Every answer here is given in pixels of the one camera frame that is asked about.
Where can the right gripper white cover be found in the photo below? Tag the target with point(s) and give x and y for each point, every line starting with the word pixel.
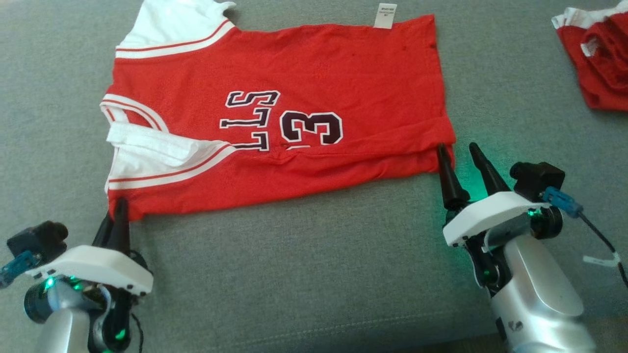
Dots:
pixel 490 215

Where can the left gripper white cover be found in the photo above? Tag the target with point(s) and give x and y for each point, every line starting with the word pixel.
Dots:
pixel 93 267

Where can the red jersey with white sleeves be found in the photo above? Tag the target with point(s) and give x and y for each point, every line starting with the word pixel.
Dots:
pixel 343 73

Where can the red shorts with white trim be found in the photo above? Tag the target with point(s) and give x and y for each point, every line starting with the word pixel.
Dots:
pixel 608 73

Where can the grey sofa seat cushion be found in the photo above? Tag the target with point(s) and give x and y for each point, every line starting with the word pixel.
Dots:
pixel 294 269

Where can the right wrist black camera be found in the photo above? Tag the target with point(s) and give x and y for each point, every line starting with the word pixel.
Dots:
pixel 537 179

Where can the wrist black camera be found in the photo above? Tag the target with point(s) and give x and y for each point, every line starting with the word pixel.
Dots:
pixel 39 238
pixel 537 179

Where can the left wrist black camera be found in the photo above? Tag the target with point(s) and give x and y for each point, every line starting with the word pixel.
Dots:
pixel 39 238

